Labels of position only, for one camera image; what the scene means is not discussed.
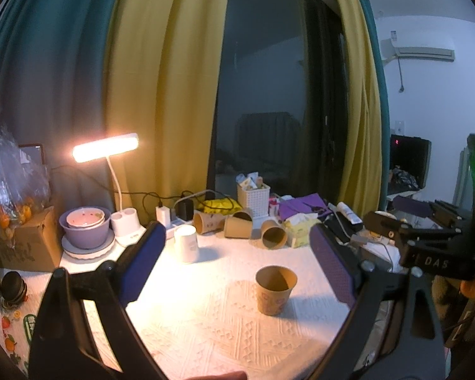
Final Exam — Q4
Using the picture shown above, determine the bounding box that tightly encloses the purple cloth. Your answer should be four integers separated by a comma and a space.
279, 193, 330, 223

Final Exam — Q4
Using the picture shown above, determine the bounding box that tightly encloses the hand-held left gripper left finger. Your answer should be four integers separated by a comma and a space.
28, 221, 171, 380

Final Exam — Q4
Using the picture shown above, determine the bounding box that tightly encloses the black cable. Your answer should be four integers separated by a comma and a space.
48, 165, 183, 212

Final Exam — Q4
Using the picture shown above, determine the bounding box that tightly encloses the fruit print cloth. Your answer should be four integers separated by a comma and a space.
0, 275, 38, 377

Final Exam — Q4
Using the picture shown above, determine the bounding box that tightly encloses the white tube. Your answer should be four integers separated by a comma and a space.
336, 201, 365, 225

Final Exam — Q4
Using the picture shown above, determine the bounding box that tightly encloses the air conditioner power cord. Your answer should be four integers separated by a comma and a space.
395, 57, 406, 94

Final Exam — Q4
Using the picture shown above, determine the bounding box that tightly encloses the yellow curtain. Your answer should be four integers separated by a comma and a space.
104, 0, 233, 222
326, 0, 385, 217

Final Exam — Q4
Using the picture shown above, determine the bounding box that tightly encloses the white plastic basket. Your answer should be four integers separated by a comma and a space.
236, 183, 271, 219

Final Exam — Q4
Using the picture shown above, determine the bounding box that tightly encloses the pink bowl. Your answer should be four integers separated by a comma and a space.
66, 207, 105, 229

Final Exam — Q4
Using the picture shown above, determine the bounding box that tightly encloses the white desk lamp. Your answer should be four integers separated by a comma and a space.
72, 132, 145, 246

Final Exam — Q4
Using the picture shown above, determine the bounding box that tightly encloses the white paper cup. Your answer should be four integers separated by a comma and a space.
174, 225, 200, 264

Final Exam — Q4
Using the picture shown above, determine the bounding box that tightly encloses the purple bowl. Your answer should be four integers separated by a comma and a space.
59, 206, 112, 250

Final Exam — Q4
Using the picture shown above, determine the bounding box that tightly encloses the clear plastic bag of oranges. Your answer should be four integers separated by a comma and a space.
0, 103, 53, 226

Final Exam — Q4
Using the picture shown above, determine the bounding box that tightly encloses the yellow snack packet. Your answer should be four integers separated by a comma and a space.
197, 197, 243, 215

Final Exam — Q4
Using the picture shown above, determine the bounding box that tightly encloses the dark window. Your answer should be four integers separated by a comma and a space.
207, 0, 350, 203

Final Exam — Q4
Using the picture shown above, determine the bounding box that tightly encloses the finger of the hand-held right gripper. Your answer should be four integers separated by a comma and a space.
392, 195, 471, 227
363, 211, 460, 254

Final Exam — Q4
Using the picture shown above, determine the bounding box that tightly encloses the teal curtain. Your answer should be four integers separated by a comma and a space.
354, 0, 393, 195
0, 0, 124, 215

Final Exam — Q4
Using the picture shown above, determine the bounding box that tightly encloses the white air conditioner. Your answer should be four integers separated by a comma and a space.
379, 37, 456, 64

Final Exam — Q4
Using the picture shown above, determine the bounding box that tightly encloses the yellow tissue pack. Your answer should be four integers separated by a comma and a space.
284, 214, 322, 249

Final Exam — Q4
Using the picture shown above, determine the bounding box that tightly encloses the cardboard box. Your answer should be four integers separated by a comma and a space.
0, 206, 64, 272

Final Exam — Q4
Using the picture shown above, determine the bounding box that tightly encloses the black monitor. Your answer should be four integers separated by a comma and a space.
389, 135, 432, 189

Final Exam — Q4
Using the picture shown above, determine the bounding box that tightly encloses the white textured mat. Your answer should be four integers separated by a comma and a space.
83, 230, 383, 380

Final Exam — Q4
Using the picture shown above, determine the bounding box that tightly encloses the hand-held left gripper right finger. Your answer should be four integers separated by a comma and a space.
301, 224, 446, 380

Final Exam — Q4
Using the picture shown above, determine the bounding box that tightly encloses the black power adapter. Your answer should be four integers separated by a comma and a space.
174, 199, 195, 221

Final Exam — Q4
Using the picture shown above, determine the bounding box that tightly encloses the white power strip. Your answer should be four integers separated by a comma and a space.
157, 218, 195, 239

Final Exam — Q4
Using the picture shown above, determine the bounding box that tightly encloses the brown paper cup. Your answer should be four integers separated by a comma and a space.
255, 266, 297, 316
193, 211, 226, 235
224, 211, 254, 240
260, 219, 289, 250

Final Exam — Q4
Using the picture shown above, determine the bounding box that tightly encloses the black round case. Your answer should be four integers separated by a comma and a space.
0, 271, 28, 308

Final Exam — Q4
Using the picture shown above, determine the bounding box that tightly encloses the white plate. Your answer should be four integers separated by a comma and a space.
61, 230, 116, 262

